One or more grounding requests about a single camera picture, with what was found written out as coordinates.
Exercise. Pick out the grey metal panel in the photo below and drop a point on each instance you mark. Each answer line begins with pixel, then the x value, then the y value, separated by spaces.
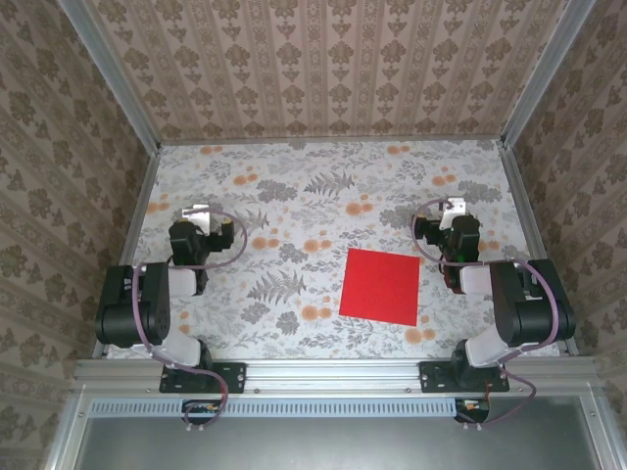
pixel 333 445

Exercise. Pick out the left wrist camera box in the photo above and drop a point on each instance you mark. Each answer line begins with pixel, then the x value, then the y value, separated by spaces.
pixel 196 215

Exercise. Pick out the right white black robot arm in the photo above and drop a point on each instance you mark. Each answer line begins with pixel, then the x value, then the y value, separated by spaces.
pixel 519 303

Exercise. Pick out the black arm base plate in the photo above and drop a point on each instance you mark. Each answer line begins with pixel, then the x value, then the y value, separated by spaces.
pixel 433 377
pixel 232 377

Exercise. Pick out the aluminium frame post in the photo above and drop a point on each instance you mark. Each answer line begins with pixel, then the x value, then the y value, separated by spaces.
pixel 67 440
pixel 117 73
pixel 543 73
pixel 605 440

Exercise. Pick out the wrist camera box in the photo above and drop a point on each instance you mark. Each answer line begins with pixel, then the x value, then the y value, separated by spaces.
pixel 453 213
pixel 196 215

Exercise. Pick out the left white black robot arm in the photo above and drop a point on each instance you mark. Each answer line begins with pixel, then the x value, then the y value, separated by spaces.
pixel 157 303

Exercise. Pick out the red paper sheet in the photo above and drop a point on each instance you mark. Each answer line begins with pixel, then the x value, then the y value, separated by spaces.
pixel 379 286

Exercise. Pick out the wide aluminium frame rail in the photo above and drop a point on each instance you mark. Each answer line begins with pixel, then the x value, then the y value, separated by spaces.
pixel 333 374

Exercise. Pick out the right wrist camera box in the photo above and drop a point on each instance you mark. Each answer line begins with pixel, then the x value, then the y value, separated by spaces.
pixel 453 213

